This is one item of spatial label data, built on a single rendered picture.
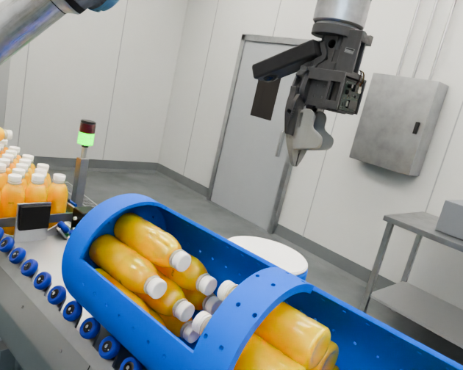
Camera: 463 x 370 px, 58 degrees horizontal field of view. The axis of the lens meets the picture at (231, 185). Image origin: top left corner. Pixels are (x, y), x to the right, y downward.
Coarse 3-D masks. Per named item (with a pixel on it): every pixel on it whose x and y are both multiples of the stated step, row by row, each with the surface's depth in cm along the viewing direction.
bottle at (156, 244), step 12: (132, 216) 93; (120, 228) 91; (132, 228) 89; (144, 228) 88; (156, 228) 88; (132, 240) 88; (144, 240) 86; (156, 240) 85; (168, 240) 85; (144, 252) 86; (156, 252) 84; (168, 252) 83; (156, 264) 85; (168, 264) 84
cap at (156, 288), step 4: (152, 280) 80; (156, 280) 80; (160, 280) 80; (164, 280) 81; (148, 284) 80; (152, 284) 79; (156, 284) 79; (160, 284) 80; (164, 284) 81; (148, 288) 79; (152, 288) 79; (156, 288) 79; (160, 288) 80; (164, 288) 81; (148, 292) 79; (152, 292) 79; (156, 292) 80; (160, 292) 81; (164, 292) 81; (152, 296) 79; (156, 296) 80; (160, 296) 81
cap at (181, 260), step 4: (180, 252) 83; (184, 252) 84; (176, 256) 82; (180, 256) 82; (184, 256) 82; (188, 256) 83; (172, 260) 83; (176, 260) 82; (180, 260) 82; (184, 260) 83; (188, 260) 84; (172, 264) 83; (176, 264) 82; (180, 264) 82; (184, 264) 83; (188, 264) 84; (176, 268) 82; (180, 268) 83; (184, 268) 84
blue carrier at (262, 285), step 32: (96, 224) 85; (160, 224) 104; (192, 224) 90; (64, 256) 86; (224, 256) 92; (256, 256) 79; (96, 288) 78; (256, 288) 65; (288, 288) 65; (128, 320) 72; (224, 320) 62; (256, 320) 60; (320, 320) 78; (352, 320) 71; (160, 352) 66; (192, 352) 62; (224, 352) 59; (352, 352) 75; (384, 352) 70; (416, 352) 64
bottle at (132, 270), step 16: (96, 240) 90; (112, 240) 89; (96, 256) 88; (112, 256) 85; (128, 256) 84; (112, 272) 84; (128, 272) 81; (144, 272) 81; (128, 288) 82; (144, 288) 80
